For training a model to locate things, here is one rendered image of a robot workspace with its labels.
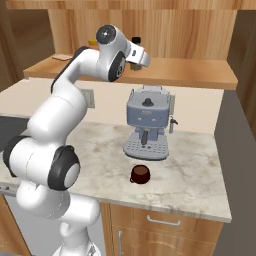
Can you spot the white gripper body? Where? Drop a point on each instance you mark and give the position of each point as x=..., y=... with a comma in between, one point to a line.
x=141, y=59

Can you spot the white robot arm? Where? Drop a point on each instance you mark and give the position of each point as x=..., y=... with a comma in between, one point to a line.
x=50, y=133

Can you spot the yellow honey bottle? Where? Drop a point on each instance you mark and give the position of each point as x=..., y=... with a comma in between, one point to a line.
x=93, y=43

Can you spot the wooden cabinet door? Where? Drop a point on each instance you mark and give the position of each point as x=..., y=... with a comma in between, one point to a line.
x=6, y=50
x=245, y=66

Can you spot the dark red mug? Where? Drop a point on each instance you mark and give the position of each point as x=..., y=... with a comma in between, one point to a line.
x=140, y=174

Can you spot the grey coffee machine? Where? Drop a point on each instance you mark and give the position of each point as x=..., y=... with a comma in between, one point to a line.
x=146, y=115

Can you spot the flat brown board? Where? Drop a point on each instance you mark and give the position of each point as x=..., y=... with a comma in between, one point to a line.
x=62, y=57

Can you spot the dark grey hob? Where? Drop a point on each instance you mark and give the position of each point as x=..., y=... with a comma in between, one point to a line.
x=10, y=131

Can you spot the wooden drawer front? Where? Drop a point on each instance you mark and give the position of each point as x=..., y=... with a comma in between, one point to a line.
x=200, y=226

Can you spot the wooden cupboard door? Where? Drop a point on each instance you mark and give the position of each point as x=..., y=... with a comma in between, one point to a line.
x=160, y=245

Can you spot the grey appliance front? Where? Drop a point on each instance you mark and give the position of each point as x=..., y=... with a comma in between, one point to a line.
x=33, y=236

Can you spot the open wooden wall cabinet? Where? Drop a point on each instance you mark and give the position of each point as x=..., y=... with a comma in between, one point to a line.
x=186, y=36

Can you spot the grey wall socket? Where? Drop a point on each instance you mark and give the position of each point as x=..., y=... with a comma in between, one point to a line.
x=89, y=98

